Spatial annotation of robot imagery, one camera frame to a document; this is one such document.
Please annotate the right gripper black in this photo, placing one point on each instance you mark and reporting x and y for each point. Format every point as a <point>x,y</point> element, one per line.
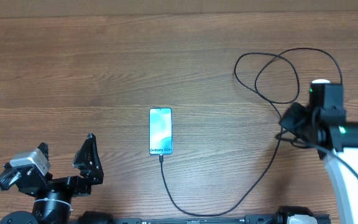
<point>286,119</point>

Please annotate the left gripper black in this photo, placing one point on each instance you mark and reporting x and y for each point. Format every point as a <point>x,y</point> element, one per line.
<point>91,173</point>

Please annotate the Galaxy smartphone blue screen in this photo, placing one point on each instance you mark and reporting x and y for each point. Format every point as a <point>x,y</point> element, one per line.
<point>160,131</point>

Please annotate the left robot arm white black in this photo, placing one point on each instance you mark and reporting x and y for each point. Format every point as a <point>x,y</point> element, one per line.
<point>29,172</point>

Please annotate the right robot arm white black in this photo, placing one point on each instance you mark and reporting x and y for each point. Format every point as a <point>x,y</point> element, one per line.
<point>322,125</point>

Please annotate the white power strip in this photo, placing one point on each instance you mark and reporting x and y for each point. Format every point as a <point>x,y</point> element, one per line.
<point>320,81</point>

